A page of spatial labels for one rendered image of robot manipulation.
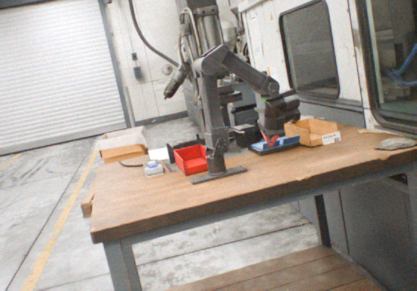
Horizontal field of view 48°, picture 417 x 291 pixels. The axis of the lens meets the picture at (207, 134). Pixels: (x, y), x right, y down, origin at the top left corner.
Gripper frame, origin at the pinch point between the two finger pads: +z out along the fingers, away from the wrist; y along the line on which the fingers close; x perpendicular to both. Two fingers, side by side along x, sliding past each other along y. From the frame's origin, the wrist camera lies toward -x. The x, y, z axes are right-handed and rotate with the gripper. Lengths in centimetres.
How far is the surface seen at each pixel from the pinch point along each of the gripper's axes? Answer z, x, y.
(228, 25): 157, -129, 428
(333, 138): -1.2, -23.5, -6.4
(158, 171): 8.0, 43.0, 8.4
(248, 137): 10.5, 1.5, 19.4
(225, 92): -6.4, 7.6, 31.5
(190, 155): 13.2, 27.7, 19.2
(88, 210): 224, 94, 214
